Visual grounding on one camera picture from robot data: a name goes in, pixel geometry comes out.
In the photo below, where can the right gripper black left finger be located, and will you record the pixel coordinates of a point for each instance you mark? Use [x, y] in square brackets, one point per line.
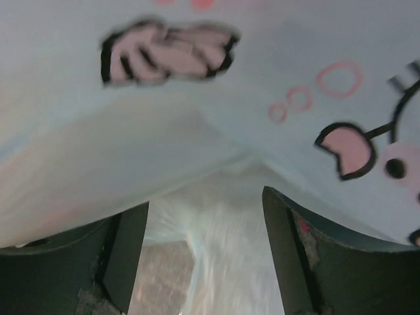
[86, 270]

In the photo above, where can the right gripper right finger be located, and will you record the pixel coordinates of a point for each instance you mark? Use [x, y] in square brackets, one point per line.
[325, 268]

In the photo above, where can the light blue plastic bag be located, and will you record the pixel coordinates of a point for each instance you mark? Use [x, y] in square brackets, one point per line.
[105, 104]

